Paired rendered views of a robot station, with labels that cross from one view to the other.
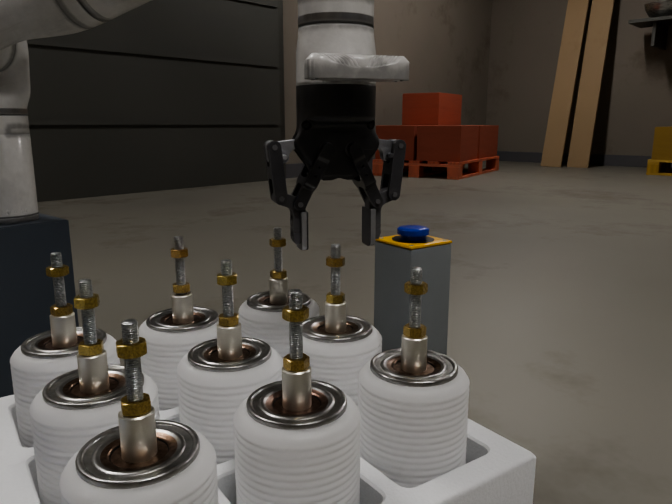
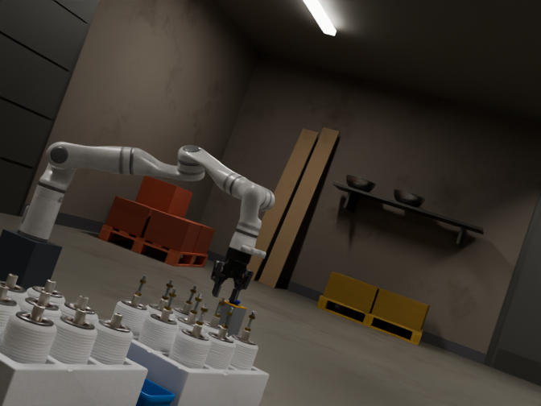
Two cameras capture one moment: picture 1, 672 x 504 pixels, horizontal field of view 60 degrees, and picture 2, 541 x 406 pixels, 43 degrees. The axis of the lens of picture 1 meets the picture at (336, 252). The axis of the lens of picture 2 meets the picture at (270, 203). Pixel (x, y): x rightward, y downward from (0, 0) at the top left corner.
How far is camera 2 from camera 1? 157 cm
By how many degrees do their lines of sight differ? 26
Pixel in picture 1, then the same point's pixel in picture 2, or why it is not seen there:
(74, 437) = (166, 330)
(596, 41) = (307, 188)
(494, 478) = (259, 374)
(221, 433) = not seen: hidden behind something
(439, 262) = (241, 315)
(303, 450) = (226, 346)
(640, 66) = (332, 218)
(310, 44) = (240, 238)
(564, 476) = not seen: outside the picture
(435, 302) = (235, 329)
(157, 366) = not seen: hidden behind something
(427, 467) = (243, 367)
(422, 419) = (246, 353)
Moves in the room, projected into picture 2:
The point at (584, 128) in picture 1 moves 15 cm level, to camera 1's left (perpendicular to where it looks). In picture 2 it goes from (280, 254) to (269, 250)
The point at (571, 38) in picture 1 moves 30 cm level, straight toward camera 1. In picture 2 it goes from (289, 177) to (290, 176)
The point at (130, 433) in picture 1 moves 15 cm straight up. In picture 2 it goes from (198, 329) to (217, 275)
